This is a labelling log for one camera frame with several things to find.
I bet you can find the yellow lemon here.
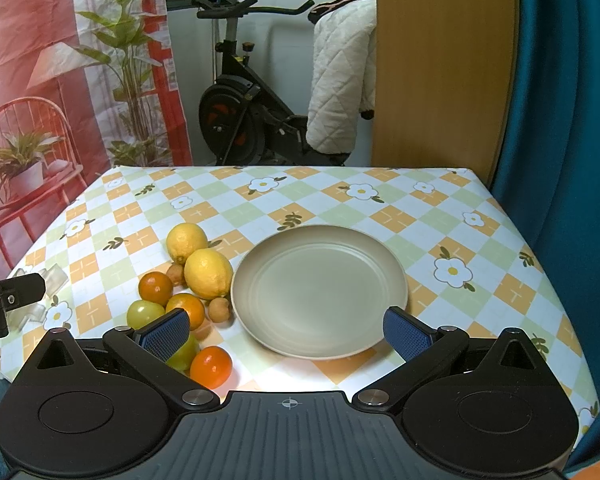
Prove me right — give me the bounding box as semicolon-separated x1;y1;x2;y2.
184;248;233;300
166;222;208;266

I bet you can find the green tomato front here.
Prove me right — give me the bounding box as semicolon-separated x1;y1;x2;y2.
166;333;199;374

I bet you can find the bright orange tomato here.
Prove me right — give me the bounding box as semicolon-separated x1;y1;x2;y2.
189;346;233;389

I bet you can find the orange yellow tomato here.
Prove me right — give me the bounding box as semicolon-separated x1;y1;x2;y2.
166;292;206;330

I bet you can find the green tomato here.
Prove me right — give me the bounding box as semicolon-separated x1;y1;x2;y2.
126;299;166;330
166;333;199;374

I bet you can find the wooden board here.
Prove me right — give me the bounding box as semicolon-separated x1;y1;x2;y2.
372;0;519;184

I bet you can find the small brown longan front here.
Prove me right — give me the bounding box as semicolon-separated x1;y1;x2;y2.
208;297;232;324

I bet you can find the black exercise bike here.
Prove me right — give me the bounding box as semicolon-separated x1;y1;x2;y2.
190;0;355;166

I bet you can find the clear plastic wrapper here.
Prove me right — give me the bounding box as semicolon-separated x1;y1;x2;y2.
7;263;68;332

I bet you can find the small brown longan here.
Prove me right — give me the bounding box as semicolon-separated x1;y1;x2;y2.
166;263;185;287
208;297;232;324

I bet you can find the dark orange tomato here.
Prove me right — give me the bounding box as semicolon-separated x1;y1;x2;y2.
138;271;173;307

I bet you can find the red printed backdrop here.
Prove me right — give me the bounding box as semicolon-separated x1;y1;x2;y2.
0;0;193;278

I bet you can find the checkered floral tablecloth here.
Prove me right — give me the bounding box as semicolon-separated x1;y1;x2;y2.
0;164;600;441

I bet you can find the beige round plate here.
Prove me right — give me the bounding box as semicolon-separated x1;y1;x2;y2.
230;224;408;361

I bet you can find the small brown longan rear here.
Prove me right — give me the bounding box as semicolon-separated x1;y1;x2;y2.
166;263;185;287

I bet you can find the white quilted blanket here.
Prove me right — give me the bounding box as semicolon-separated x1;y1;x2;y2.
306;0;377;154

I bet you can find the teal curtain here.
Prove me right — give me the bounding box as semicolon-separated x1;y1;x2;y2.
492;0;600;469

